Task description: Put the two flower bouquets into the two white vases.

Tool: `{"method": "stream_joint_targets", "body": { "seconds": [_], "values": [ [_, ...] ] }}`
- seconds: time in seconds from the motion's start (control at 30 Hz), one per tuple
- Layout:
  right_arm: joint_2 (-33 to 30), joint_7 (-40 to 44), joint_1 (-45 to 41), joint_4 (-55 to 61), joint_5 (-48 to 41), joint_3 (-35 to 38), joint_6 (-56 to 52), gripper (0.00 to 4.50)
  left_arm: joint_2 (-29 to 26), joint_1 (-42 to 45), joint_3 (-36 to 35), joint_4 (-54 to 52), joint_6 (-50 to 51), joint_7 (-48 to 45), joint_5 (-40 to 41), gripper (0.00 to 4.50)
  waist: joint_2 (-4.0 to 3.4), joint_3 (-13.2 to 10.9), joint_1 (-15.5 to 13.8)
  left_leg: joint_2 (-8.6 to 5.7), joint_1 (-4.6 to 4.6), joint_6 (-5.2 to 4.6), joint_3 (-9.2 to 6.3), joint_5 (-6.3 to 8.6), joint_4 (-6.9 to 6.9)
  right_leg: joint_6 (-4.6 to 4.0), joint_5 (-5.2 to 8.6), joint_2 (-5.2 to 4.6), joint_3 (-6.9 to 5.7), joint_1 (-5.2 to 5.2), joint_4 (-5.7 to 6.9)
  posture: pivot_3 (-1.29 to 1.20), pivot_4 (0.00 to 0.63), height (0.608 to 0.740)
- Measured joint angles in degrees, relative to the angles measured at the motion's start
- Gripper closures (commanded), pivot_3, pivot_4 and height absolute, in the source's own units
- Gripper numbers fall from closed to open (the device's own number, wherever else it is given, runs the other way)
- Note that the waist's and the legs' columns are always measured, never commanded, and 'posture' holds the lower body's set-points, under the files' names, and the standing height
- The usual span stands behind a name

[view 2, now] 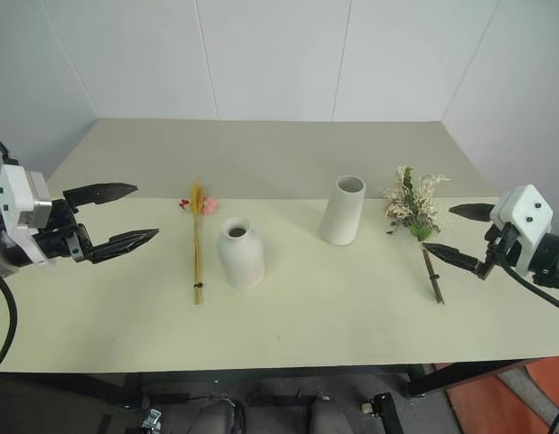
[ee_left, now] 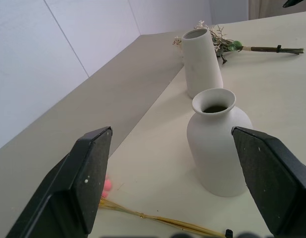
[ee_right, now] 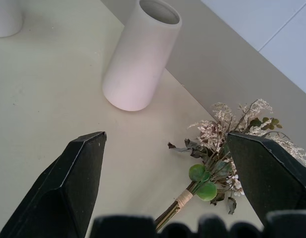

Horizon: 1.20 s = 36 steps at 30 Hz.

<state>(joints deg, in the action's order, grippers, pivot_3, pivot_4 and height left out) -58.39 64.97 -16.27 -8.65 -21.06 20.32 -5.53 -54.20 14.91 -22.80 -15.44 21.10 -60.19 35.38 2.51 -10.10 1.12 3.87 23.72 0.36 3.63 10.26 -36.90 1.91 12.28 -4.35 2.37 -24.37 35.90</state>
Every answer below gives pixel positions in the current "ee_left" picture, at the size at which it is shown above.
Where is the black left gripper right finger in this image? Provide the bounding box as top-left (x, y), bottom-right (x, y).
top-left (231, 125), bottom-right (306, 238)

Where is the pink pompom yellow-stem bouquet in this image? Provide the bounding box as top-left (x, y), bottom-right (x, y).
top-left (98, 175), bottom-right (234, 238)

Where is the white flared-neck ceramic vase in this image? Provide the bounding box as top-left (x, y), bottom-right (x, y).
top-left (186, 88), bottom-right (254, 198)

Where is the black object at corner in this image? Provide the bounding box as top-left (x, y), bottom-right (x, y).
top-left (282, 0), bottom-right (306, 8)

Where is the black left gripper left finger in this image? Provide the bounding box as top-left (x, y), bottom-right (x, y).
top-left (5, 126), bottom-right (113, 238)

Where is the tall white cylindrical vase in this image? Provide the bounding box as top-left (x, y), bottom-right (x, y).
top-left (181, 28), bottom-right (224, 99)

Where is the white dried flower bouquet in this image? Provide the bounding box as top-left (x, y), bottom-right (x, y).
top-left (172, 20), bottom-right (305, 64)

